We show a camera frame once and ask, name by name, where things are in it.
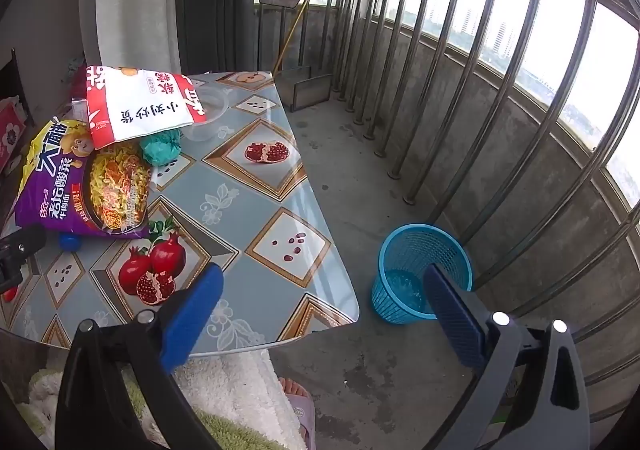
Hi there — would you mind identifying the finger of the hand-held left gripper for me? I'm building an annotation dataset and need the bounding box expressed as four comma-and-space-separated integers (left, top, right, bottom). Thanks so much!
0, 224, 47, 259
0, 256, 24, 298

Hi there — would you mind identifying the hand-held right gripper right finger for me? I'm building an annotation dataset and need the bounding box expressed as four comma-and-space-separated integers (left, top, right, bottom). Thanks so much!
422, 264, 592, 450

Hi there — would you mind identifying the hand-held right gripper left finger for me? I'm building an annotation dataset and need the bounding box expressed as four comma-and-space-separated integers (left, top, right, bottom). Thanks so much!
54, 262, 225, 450

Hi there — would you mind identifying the purple instant noodle packet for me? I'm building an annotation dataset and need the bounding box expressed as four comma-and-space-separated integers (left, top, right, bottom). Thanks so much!
14, 119, 153, 241

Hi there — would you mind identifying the blue plastic waste basket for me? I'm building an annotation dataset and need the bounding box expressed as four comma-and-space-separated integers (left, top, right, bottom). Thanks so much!
371, 223, 473, 325

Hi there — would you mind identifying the green plastic bag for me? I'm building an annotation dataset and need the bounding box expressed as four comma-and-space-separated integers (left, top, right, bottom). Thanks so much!
139, 127, 185, 167

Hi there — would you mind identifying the white and red snack bag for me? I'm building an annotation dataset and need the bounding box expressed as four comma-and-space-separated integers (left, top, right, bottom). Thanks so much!
85, 64, 207, 151

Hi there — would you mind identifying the clear plastic container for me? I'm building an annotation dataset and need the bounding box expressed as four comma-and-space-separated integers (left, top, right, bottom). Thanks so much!
182, 82, 231, 141

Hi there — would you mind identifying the white and green fluffy blanket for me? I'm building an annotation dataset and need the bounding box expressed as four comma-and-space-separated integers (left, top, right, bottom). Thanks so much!
27, 347, 307, 450

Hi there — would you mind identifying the pink floral blanket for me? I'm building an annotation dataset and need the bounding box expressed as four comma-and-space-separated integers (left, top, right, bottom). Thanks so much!
0, 97, 28, 175

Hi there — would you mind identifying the person's foot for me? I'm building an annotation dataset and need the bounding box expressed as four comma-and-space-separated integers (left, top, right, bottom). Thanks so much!
277, 376, 313, 401

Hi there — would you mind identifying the fruit print tablecloth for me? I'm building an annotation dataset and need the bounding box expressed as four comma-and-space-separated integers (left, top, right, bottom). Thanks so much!
0, 71, 361, 358

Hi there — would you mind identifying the pink slipper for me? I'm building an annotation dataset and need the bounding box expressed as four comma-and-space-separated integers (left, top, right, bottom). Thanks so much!
285, 390, 317, 450

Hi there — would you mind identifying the metal dustpan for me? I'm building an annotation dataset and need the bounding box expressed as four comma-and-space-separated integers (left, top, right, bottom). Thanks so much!
274, 64, 335, 113

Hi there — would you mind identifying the dark grey cabinet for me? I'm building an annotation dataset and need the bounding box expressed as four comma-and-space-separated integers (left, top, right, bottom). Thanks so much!
175, 0, 258, 75

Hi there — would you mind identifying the yellow broom handle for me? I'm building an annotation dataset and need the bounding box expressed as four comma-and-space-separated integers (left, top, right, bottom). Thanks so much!
277, 0, 318, 73

